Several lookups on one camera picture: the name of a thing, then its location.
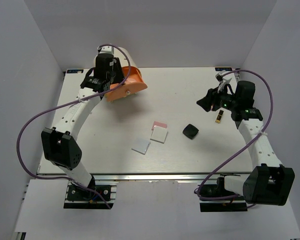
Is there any white round drawer cabinet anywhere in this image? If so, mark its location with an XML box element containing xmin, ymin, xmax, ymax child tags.
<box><xmin>93</xmin><ymin>45</ymin><xmax>143</xmax><ymax>102</ymax></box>

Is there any pink square palette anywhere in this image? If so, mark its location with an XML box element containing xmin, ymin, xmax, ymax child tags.
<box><xmin>151</xmin><ymin>121</ymin><xmax>168</xmax><ymax>131</ymax></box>

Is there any right blue table sticker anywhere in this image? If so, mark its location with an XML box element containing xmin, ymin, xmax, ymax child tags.
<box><xmin>214</xmin><ymin>67</ymin><xmax>233</xmax><ymax>72</ymax></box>

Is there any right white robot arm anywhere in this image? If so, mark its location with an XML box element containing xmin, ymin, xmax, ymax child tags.
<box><xmin>197</xmin><ymin>80</ymin><xmax>295</xmax><ymax>206</ymax></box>

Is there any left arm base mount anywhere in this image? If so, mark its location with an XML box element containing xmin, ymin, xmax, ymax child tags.
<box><xmin>63</xmin><ymin>179</ymin><xmax>118</xmax><ymax>210</ymax></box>

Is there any black square compact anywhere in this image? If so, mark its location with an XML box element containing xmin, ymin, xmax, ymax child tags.
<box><xmin>182</xmin><ymin>123</ymin><xmax>199</xmax><ymax>140</ymax></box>

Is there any gold black lipstick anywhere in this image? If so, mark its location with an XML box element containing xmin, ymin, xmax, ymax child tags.
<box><xmin>215</xmin><ymin>110</ymin><xmax>224</xmax><ymax>124</ymax></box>

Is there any blue table sticker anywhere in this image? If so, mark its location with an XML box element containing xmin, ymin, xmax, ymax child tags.
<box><xmin>214</xmin><ymin>67</ymin><xmax>233</xmax><ymax>72</ymax></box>
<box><xmin>66</xmin><ymin>69</ymin><xmax>84</xmax><ymax>74</ymax></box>

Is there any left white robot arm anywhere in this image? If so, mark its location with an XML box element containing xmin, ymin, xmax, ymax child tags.
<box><xmin>41</xmin><ymin>53</ymin><xmax>124</xmax><ymax>200</ymax></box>

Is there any peach top drawer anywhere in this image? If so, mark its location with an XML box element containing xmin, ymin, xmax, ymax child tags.
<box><xmin>105</xmin><ymin>66</ymin><xmax>148</xmax><ymax>102</ymax></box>

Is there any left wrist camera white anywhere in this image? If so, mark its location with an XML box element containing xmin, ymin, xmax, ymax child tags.
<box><xmin>97</xmin><ymin>45</ymin><xmax>115</xmax><ymax>55</ymax></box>

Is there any light blue square palette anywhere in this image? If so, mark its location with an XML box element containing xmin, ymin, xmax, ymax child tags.
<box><xmin>131</xmin><ymin>138</ymin><xmax>151</xmax><ymax>155</ymax></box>

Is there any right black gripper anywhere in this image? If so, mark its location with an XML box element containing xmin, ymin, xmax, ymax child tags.
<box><xmin>196</xmin><ymin>82</ymin><xmax>239</xmax><ymax>113</ymax></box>

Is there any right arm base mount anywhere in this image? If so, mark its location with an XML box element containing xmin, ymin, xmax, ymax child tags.
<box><xmin>199</xmin><ymin>174</ymin><xmax>248</xmax><ymax>213</ymax></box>

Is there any left blue table sticker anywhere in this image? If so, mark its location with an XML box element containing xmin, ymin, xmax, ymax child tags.
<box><xmin>66</xmin><ymin>69</ymin><xmax>84</xmax><ymax>74</ymax></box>

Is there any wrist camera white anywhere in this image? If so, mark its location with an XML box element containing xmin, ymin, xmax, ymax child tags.
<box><xmin>215</xmin><ymin>70</ymin><xmax>232</xmax><ymax>93</ymax></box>
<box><xmin>97</xmin><ymin>45</ymin><xmax>115</xmax><ymax>55</ymax></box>

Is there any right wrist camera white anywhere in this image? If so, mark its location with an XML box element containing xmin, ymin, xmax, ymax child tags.
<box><xmin>215</xmin><ymin>70</ymin><xmax>232</xmax><ymax>93</ymax></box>

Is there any white square palette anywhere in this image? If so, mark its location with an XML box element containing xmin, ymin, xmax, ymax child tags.
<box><xmin>150</xmin><ymin>126</ymin><xmax>168</xmax><ymax>144</ymax></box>

